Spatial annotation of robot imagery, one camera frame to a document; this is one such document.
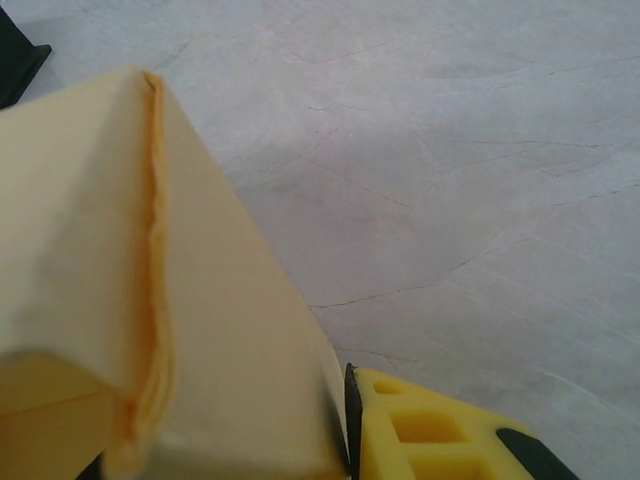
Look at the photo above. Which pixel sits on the yellow paper box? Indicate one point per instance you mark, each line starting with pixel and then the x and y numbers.
pixel 100 225

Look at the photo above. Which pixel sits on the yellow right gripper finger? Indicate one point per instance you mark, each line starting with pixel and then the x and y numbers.
pixel 385 450

